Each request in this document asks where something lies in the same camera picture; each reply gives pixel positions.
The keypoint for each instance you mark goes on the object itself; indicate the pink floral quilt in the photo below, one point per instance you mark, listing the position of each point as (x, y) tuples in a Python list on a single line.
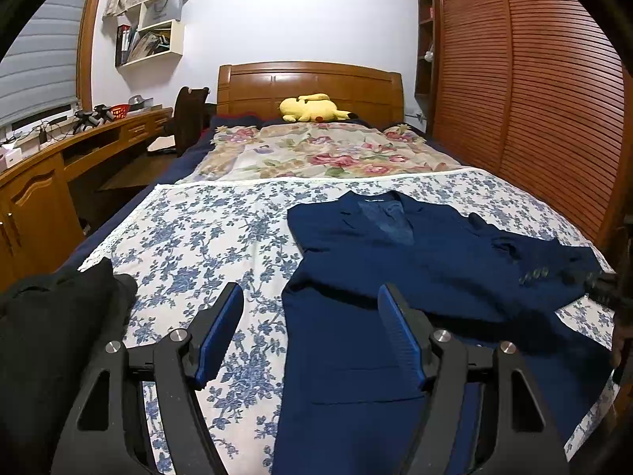
[(321, 153)]

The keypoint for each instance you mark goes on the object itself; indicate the wooden desk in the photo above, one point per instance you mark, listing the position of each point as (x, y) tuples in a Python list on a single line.
[(34, 198)]

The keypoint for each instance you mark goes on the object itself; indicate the blue floral bedspread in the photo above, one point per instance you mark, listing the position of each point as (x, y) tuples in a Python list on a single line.
[(198, 237)]

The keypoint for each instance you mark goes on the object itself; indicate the black folded garment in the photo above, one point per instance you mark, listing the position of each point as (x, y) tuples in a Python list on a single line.
[(44, 316)]

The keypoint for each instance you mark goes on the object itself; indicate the wooden louvered wardrobe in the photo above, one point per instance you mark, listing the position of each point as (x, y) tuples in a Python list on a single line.
[(534, 84)]

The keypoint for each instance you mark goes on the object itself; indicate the grey window blind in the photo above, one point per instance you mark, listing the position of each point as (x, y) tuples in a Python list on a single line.
[(39, 64)]

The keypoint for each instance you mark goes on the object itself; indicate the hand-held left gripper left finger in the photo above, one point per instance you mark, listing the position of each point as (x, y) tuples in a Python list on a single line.
[(217, 329)]

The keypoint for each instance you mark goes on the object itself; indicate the yellow plush toy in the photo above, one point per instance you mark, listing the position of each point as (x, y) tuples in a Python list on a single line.
[(311, 108)]

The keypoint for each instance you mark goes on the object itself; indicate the red basket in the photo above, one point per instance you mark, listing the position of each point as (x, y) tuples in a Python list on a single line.
[(119, 111)]

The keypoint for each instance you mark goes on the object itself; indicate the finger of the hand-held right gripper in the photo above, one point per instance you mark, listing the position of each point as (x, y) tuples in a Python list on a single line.
[(603, 288)]

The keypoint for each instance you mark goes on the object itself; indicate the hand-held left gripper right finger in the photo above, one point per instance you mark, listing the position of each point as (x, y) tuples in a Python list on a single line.
[(400, 329)]

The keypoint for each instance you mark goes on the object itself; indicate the dark brown chair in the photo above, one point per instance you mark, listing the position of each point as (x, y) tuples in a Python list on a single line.
[(190, 118)]

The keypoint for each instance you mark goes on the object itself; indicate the white wall shelf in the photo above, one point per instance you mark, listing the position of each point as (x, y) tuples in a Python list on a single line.
[(158, 34)]

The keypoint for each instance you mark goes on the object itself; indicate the navy bed sheet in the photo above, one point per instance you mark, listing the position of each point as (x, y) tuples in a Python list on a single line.
[(185, 161)]

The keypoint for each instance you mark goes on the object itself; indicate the navy blue suit jacket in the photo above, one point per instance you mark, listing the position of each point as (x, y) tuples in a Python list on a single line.
[(395, 267)]

